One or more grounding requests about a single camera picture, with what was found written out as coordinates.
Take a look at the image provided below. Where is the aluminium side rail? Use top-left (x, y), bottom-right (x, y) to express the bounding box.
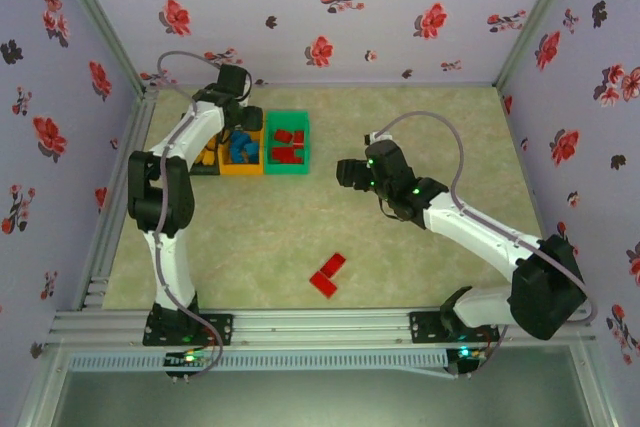
top-left (74, 88), bottom-right (160, 311)

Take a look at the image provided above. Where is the grey slotted cable duct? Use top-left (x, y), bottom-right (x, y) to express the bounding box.
top-left (67, 350), bottom-right (447, 373)

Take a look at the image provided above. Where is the black plastic bin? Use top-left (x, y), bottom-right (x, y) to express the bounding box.
top-left (188, 114), bottom-right (225, 178)

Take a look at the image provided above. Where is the aluminium frame leg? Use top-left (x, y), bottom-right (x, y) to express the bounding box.
top-left (569, 341), bottom-right (619, 427)
top-left (17, 344), bottom-right (71, 427)

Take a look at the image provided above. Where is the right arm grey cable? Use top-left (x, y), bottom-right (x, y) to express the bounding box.
top-left (377, 111), bottom-right (599, 379)

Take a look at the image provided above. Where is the aluminium corner post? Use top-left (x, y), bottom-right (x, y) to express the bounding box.
top-left (493, 0), bottom-right (585, 88)
top-left (47, 0), bottom-right (147, 94)

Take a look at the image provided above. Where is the orange plastic bin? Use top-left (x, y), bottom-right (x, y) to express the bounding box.
top-left (217, 111), bottom-right (267, 177)

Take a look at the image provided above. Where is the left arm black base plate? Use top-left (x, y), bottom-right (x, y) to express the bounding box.
top-left (143, 313), bottom-right (235, 347)

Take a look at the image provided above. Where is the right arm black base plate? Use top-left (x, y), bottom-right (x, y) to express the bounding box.
top-left (408, 310), bottom-right (500, 344)

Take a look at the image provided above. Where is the green plastic bin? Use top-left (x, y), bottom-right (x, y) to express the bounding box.
top-left (263, 110), bottom-right (312, 177)

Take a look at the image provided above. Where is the aluminium mounting rail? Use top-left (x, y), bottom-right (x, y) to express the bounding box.
top-left (48, 305), bottom-right (597, 346)

